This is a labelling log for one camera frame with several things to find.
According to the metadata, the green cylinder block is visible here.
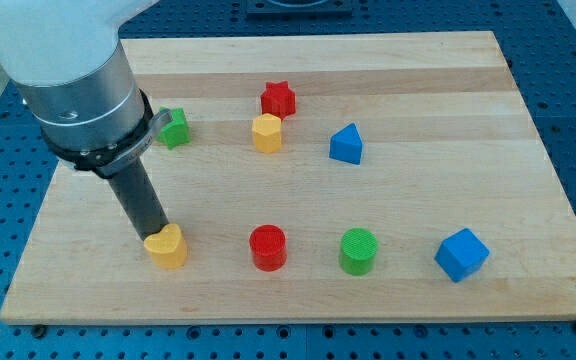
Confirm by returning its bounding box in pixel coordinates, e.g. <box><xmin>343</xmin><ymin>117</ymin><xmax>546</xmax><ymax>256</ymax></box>
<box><xmin>338</xmin><ymin>228</ymin><xmax>378</xmax><ymax>276</ymax></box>

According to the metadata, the red cylinder block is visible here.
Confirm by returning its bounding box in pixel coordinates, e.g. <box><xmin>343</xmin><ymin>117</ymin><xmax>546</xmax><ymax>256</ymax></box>
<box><xmin>249</xmin><ymin>224</ymin><xmax>287</xmax><ymax>272</ymax></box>

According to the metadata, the blue cube block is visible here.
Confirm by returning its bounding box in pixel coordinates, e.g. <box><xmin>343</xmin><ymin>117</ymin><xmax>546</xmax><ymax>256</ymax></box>
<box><xmin>434</xmin><ymin>228</ymin><xmax>490</xmax><ymax>283</ymax></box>

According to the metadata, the red star block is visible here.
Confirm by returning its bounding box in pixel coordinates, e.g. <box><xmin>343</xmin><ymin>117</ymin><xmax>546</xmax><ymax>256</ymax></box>
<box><xmin>260</xmin><ymin>81</ymin><xmax>296</xmax><ymax>120</ymax></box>

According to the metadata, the yellow heart block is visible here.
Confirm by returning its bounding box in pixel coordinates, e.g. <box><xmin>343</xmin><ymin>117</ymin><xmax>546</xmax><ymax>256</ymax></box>
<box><xmin>144</xmin><ymin>223</ymin><xmax>188</xmax><ymax>270</ymax></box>

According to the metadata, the blue triangle block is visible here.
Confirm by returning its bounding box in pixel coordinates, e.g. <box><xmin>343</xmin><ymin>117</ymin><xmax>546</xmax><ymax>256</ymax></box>
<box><xmin>329</xmin><ymin>123</ymin><xmax>363</xmax><ymax>165</ymax></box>

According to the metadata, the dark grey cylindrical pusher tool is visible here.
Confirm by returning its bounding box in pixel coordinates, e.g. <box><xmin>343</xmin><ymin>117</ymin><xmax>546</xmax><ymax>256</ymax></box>
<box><xmin>108</xmin><ymin>160</ymin><xmax>169</xmax><ymax>241</ymax></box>

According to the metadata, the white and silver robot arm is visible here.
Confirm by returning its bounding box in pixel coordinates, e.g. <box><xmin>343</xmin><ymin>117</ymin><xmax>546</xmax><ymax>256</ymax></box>
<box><xmin>0</xmin><ymin>0</ymin><xmax>165</xmax><ymax>178</ymax></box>

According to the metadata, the light wooden board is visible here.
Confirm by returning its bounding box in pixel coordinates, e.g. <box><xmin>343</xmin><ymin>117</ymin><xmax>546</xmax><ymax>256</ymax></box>
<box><xmin>0</xmin><ymin>31</ymin><xmax>576</xmax><ymax>325</ymax></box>

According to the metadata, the yellow hexagon block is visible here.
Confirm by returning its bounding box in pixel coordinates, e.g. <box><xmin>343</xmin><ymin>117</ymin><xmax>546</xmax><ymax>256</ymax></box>
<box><xmin>252</xmin><ymin>113</ymin><xmax>282</xmax><ymax>153</ymax></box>

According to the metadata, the green star block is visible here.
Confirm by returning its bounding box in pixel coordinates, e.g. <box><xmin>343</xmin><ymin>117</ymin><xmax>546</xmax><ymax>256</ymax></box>
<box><xmin>157</xmin><ymin>108</ymin><xmax>191</xmax><ymax>150</ymax></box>

